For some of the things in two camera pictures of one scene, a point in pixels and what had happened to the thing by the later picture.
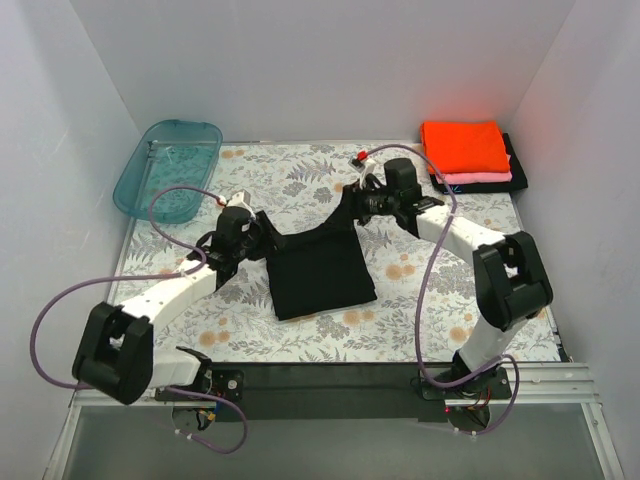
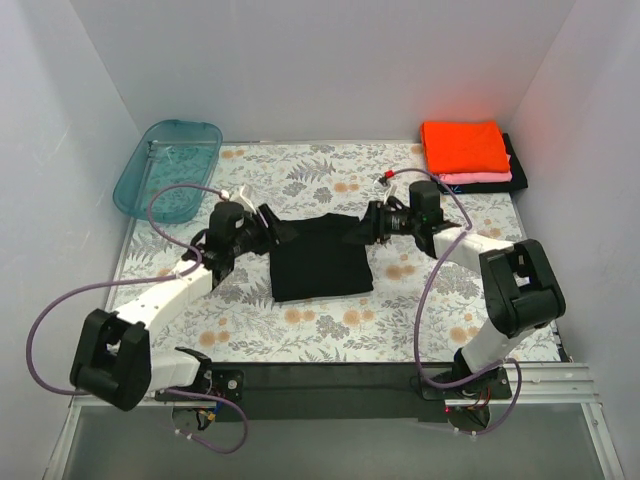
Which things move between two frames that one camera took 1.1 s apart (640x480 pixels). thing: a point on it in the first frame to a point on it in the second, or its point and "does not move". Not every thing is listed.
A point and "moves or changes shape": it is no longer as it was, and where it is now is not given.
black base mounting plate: x=339 y=392 does not move
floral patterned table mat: x=425 y=275 does not move
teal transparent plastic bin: x=170 y=153 does not move
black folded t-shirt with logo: x=518 y=179 does not move
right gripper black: x=358 y=201 to x=375 y=223
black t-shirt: x=322 y=270 moves or changes shape
